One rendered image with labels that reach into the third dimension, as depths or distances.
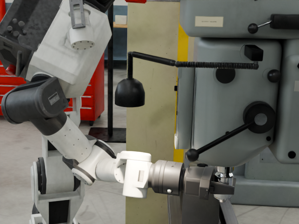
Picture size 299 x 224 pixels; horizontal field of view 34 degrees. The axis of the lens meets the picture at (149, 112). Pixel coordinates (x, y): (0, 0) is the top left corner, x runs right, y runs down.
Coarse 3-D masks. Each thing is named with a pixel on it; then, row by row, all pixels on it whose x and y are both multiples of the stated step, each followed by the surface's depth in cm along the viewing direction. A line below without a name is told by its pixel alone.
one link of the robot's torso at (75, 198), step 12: (36, 168) 182; (36, 180) 180; (36, 192) 182; (72, 192) 192; (84, 192) 190; (36, 204) 184; (48, 204) 186; (60, 204) 192; (72, 204) 189; (48, 216) 188; (60, 216) 197; (72, 216) 192
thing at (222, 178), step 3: (216, 174) 125; (219, 174) 125; (231, 174) 126; (216, 177) 125; (219, 177) 124; (222, 177) 124; (225, 177) 124; (231, 177) 124; (222, 180) 124; (225, 180) 124; (228, 180) 124
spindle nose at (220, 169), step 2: (216, 166) 124; (218, 166) 124; (216, 168) 124; (218, 168) 124; (220, 168) 123; (222, 168) 123; (224, 168) 123; (230, 168) 123; (232, 168) 124; (216, 170) 125; (218, 170) 124; (220, 170) 123; (222, 170) 123; (224, 170) 123; (230, 170) 123; (232, 170) 124; (220, 172) 124; (222, 172) 123; (224, 172) 123; (230, 172) 123
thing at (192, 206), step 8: (184, 160) 172; (184, 192) 157; (184, 200) 158; (192, 200) 158; (200, 200) 158; (208, 200) 157; (216, 200) 157; (184, 208) 159; (192, 208) 159; (200, 208) 158; (208, 208) 158; (216, 208) 158; (184, 216) 160; (192, 216) 159; (200, 216) 159; (208, 216) 159; (216, 216) 159
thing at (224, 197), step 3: (216, 180) 125; (219, 180) 124; (231, 180) 124; (222, 183) 124; (225, 183) 124; (228, 183) 124; (231, 183) 125; (216, 195) 126; (219, 195) 125; (222, 195) 125; (225, 195) 125; (228, 195) 125; (231, 195) 126; (216, 198) 126; (219, 198) 125; (222, 198) 125; (225, 198) 125; (228, 198) 125
